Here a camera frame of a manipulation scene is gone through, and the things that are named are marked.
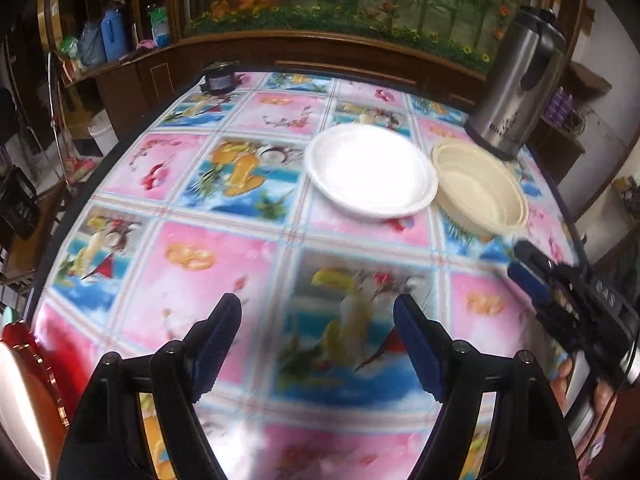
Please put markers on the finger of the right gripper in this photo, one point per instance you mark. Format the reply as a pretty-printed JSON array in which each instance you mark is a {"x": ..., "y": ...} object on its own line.
[
  {"x": 537, "y": 291},
  {"x": 532, "y": 257}
]

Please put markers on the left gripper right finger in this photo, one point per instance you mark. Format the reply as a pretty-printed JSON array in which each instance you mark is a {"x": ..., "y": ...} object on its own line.
[{"x": 528, "y": 438}]

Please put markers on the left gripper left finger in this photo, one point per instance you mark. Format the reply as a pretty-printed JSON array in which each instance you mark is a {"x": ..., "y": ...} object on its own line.
[{"x": 106, "y": 439}]

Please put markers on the beige plastic bowl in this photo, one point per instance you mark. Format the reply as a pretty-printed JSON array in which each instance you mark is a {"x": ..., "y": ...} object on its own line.
[{"x": 476, "y": 190}]

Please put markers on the white foam bowl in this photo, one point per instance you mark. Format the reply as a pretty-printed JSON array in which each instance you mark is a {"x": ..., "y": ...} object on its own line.
[{"x": 370, "y": 171}]

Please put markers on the person's right hand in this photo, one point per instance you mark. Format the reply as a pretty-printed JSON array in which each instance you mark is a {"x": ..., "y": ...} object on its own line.
[{"x": 601, "y": 401}]

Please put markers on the red wedding tray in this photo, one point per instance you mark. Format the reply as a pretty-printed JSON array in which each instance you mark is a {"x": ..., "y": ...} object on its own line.
[{"x": 33, "y": 417}]

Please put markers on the stainless steel thermos jug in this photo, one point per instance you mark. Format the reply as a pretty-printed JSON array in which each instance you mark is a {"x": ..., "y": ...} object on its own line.
[{"x": 519, "y": 84}]

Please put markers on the colourful fruit-print tablecloth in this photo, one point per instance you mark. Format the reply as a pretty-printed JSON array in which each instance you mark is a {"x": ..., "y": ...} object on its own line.
[{"x": 213, "y": 198}]

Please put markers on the white plastic bucket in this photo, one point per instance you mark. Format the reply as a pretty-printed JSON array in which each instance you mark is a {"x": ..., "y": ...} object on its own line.
[{"x": 102, "y": 131}]

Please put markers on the small black box device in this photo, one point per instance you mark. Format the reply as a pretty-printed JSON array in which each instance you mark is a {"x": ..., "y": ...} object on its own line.
[{"x": 219, "y": 78}]

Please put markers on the wooden shelf unit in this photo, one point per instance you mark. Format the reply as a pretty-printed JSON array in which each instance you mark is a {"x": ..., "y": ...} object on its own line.
[{"x": 70, "y": 32}]

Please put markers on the blue plastic jug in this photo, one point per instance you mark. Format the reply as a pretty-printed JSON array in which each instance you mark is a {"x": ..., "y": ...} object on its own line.
[{"x": 114, "y": 35}]

